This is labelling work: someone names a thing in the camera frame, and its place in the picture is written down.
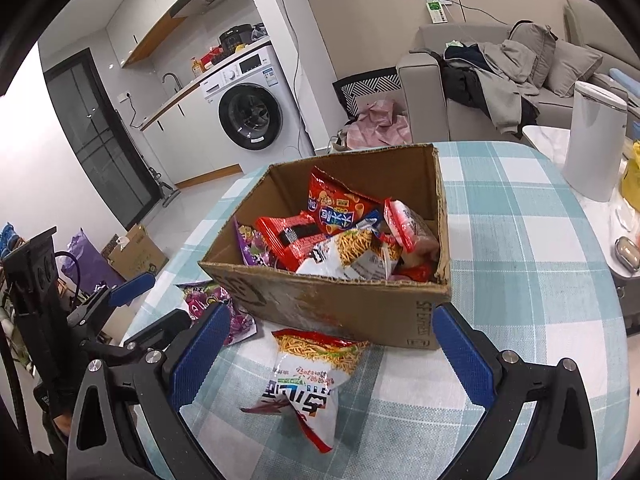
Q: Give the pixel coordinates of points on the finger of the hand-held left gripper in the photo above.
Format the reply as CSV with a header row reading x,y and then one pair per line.
x,y
160,327
132,287

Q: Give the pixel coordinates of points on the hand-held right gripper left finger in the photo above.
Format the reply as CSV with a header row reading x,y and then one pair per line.
x,y
200,360

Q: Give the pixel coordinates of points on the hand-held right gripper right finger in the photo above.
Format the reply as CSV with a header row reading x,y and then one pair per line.
x,y
462,355

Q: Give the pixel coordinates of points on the purple snack packet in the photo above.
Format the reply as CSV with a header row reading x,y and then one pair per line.
x,y
200,297
252,250

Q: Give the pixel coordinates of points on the white noodle snack packet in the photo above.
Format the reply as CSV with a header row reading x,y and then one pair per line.
x,y
305,390
350,260

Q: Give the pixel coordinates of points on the brown cardboard box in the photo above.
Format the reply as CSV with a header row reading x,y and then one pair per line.
x,y
325,310

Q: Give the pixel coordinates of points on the white red-edged snack packet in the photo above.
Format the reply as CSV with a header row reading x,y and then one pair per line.
x,y
410,227

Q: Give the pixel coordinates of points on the red and black snack packet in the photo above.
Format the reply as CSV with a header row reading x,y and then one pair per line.
x,y
287,240

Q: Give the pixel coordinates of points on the red corn snack packet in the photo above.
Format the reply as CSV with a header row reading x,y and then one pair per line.
x,y
332,202

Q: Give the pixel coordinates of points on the person's left forearm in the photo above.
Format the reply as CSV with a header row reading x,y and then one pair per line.
x,y
35,460

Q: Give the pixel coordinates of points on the small floor cardboard box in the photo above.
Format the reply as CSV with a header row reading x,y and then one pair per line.
x,y
137,252

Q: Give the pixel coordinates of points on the purple bag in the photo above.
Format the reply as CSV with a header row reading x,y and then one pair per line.
x,y
87,260

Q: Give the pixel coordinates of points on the white kitchen counter cabinets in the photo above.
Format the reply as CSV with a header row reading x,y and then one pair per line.
x,y
195,135

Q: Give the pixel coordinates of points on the black glass door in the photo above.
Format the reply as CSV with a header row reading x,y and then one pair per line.
x,y
95,125

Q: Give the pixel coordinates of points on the small grey case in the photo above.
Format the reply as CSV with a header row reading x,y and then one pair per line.
x,y
627,254

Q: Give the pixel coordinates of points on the white washing machine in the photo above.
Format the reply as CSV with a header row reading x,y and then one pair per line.
x,y
250,115

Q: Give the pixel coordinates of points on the kitchen faucet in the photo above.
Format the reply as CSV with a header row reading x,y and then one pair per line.
x,y
176,82

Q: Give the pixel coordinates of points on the yellow bottle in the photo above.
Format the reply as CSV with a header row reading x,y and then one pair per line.
x,y
197,67

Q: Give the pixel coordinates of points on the white side table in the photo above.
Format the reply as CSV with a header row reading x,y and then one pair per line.
x,y
545,140

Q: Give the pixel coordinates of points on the pink cloth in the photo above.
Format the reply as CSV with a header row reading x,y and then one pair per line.
x,y
380,125

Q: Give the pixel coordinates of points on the red box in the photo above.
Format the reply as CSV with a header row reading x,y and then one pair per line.
x,y
214,56

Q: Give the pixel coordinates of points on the yellow plastic bag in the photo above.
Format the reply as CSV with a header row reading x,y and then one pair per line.
x,y
631,175

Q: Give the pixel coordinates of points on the white electric kettle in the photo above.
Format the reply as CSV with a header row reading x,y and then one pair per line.
x,y
592,145

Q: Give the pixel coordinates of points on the beige sofa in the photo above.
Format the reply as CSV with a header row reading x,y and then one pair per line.
x,y
425,100

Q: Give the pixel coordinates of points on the black rice cooker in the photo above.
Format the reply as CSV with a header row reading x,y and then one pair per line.
x,y
235,40

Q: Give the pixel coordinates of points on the black clothing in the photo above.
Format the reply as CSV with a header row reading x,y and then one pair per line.
x,y
462,82

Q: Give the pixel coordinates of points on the grey jacket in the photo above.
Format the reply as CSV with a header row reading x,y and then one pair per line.
x,y
505,85

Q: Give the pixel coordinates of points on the black white patterned cushion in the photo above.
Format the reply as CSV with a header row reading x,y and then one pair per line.
x,y
367,91

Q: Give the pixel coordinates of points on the small grey pillow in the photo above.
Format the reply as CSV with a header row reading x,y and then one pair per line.
x,y
572,67

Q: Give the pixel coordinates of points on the large grey pillow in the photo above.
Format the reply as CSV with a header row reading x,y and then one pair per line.
x,y
537,50

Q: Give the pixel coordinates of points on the blue ironing board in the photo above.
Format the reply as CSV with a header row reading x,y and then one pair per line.
x,y
625,81

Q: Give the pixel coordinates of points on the white wall cabinet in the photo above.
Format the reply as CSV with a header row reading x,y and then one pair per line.
x,y
145,20

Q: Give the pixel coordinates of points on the wall remote holder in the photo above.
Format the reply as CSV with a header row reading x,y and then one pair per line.
x,y
436,9

